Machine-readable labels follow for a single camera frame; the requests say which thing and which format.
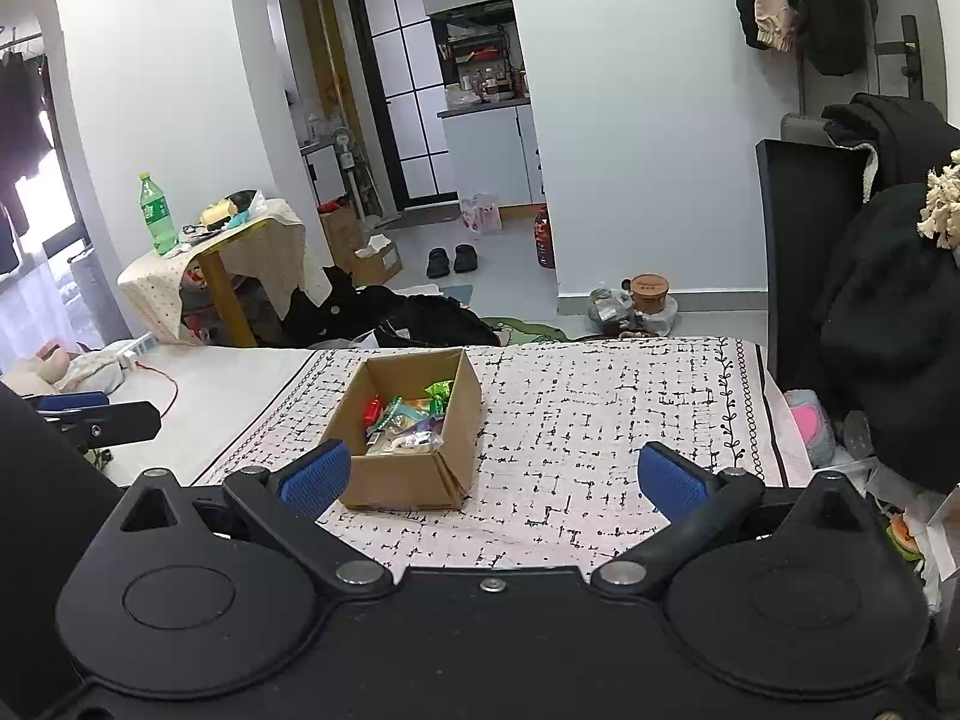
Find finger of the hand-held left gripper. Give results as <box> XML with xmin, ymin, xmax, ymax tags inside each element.
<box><xmin>52</xmin><ymin>400</ymin><xmax>164</xmax><ymax>455</ymax></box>
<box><xmin>34</xmin><ymin>390</ymin><xmax>113</xmax><ymax>415</ymax></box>

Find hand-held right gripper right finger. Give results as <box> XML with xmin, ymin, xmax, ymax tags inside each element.
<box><xmin>591</xmin><ymin>441</ymin><xmax>872</xmax><ymax>596</ymax></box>

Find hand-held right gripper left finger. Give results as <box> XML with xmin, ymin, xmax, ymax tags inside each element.
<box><xmin>105</xmin><ymin>441</ymin><xmax>395</xmax><ymax>596</ymax></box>

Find brown cardboard box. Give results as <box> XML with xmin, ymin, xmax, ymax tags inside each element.
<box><xmin>320</xmin><ymin>346</ymin><xmax>484</xmax><ymax>513</ymax></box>

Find teal banded cake packet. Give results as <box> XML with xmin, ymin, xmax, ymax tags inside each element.
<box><xmin>388</xmin><ymin>398</ymin><xmax>433</xmax><ymax>430</ymax></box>

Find beige plush toy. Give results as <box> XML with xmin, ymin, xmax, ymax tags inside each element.
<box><xmin>0</xmin><ymin>340</ymin><xmax>125</xmax><ymax>399</ymax></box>

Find white mattress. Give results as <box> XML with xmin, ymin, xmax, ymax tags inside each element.
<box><xmin>97</xmin><ymin>344</ymin><xmax>332</xmax><ymax>490</ymax></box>

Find pink grey plush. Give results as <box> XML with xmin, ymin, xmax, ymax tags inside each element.
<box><xmin>783</xmin><ymin>388</ymin><xmax>838</xmax><ymax>467</ymax></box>

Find wooden table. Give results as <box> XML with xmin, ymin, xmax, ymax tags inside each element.
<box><xmin>180</xmin><ymin>240</ymin><xmax>260</xmax><ymax>349</ymax></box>

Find clear bag with dark contents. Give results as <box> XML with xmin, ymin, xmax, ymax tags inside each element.
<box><xmin>586</xmin><ymin>286</ymin><xmax>639</xmax><ymax>335</ymax></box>

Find brown round tub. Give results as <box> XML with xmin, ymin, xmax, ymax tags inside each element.
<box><xmin>628</xmin><ymin>273</ymin><xmax>671</xmax><ymax>314</ymax></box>

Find black clothes pile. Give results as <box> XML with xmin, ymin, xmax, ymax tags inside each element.
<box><xmin>280</xmin><ymin>265</ymin><xmax>501</xmax><ymax>350</ymax></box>

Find green plastic bottle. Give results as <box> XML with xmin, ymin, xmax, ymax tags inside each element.
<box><xmin>136</xmin><ymin>172</ymin><xmax>180</xmax><ymax>257</ymax></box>

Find green cartoon rug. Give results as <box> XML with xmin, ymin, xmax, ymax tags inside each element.
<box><xmin>475</xmin><ymin>314</ymin><xmax>572</xmax><ymax>347</ymax></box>

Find open carton with white paper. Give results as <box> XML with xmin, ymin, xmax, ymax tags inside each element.
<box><xmin>350</xmin><ymin>235</ymin><xmax>404</xmax><ymax>287</ymax></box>

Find blue floor mat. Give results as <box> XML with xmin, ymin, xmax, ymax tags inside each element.
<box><xmin>415</xmin><ymin>283</ymin><xmax>476</xmax><ymax>309</ymax></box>

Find watermelon toy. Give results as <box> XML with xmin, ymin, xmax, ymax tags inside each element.
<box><xmin>884</xmin><ymin>513</ymin><xmax>924</xmax><ymax>564</ymax></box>

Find cream dotted tablecloth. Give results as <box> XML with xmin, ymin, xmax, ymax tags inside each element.
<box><xmin>117</xmin><ymin>198</ymin><xmax>309</xmax><ymax>347</ymax></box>

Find tall brown carton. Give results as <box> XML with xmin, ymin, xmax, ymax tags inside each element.
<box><xmin>318</xmin><ymin>201</ymin><xmax>362</xmax><ymax>272</ymax></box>

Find black panel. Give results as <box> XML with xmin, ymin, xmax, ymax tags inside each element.
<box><xmin>755</xmin><ymin>136</ymin><xmax>875</xmax><ymax>392</ymax></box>

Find black coat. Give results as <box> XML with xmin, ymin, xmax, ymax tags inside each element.
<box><xmin>817</xmin><ymin>93</ymin><xmax>960</xmax><ymax>494</ymax></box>

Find red oil bottle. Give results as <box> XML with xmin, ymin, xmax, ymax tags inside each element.
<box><xmin>532</xmin><ymin>205</ymin><xmax>557</xmax><ymax>270</ymax></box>

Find pink white plastic bag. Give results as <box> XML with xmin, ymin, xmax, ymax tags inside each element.
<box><xmin>458</xmin><ymin>192</ymin><xmax>503</xmax><ymax>236</ymax></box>

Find white standing fan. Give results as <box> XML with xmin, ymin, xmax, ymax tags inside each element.
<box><xmin>329</xmin><ymin>128</ymin><xmax>377</xmax><ymax>223</ymax></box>

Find white kitchen cabinet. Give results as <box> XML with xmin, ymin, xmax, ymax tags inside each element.
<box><xmin>436</xmin><ymin>100</ymin><xmax>545</xmax><ymax>208</ymax></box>

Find cream fringed trim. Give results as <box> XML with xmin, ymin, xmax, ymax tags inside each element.
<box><xmin>918</xmin><ymin>149</ymin><xmax>960</xmax><ymax>253</ymax></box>

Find black framed glass door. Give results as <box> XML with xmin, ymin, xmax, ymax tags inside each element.
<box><xmin>346</xmin><ymin>0</ymin><xmax>461</xmax><ymax>212</ymax></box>

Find kitchen shelf with jars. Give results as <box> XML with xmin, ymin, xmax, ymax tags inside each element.
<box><xmin>431</xmin><ymin>4</ymin><xmax>532</xmax><ymax>111</ymax></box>

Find hanging dark clothes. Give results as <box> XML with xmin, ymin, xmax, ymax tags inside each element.
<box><xmin>734</xmin><ymin>0</ymin><xmax>872</xmax><ymax>77</ymax></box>

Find white power strip red cable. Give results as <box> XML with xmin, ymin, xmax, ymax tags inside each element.
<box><xmin>96</xmin><ymin>335</ymin><xmax>182</xmax><ymax>419</ymax></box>

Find dark clothes on rail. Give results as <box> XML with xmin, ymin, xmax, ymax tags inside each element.
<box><xmin>0</xmin><ymin>45</ymin><xmax>58</xmax><ymax>275</ymax></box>

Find black door handle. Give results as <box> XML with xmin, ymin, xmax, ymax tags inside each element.
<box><xmin>877</xmin><ymin>14</ymin><xmax>924</xmax><ymax>103</ymax></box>

